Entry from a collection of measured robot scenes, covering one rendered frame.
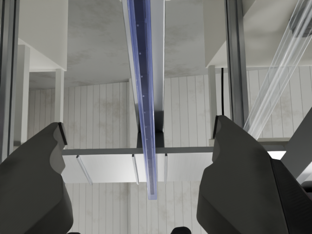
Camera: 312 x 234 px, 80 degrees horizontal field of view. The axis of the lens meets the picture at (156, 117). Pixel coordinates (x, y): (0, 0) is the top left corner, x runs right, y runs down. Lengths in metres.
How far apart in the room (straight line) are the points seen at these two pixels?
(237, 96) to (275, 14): 0.27
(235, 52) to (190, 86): 2.70
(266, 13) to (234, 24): 0.09
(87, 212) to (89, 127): 1.58
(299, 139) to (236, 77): 0.26
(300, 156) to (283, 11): 0.44
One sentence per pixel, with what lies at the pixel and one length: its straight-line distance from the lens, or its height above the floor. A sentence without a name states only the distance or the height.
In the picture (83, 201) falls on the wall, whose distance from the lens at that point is 4.12.
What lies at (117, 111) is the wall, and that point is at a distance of 3.59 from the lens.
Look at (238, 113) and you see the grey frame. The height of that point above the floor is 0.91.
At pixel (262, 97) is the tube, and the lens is 0.19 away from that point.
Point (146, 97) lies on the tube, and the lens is 0.16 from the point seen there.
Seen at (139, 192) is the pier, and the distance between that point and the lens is 3.33.
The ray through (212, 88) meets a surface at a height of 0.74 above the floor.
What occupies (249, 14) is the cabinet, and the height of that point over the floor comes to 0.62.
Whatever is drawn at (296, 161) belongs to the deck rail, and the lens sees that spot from 0.46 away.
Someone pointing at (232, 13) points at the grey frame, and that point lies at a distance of 0.69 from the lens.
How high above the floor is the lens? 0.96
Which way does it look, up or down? 5 degrees down
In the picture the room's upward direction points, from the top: 179 degrees clockwise
